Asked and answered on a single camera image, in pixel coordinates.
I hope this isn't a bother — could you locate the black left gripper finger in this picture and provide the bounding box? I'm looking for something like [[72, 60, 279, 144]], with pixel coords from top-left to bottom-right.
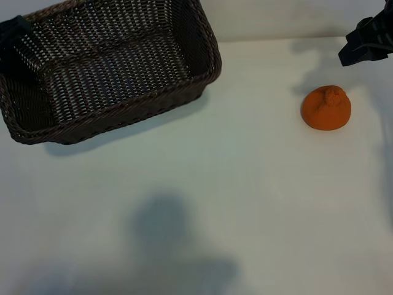
[[0, 15, 34, 59]]

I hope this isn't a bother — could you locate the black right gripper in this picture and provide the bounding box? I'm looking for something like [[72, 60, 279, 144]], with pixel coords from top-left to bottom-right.
[[338, 0, 393, 67]]

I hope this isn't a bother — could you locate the orange with knobby stem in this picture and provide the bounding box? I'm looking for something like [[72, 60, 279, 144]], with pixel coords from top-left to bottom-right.
[[300, 85, 352, 131]]

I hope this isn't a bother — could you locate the dark brown wicker basket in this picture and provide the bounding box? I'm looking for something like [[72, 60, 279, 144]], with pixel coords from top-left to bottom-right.
[[0, 0, 222, 146]]

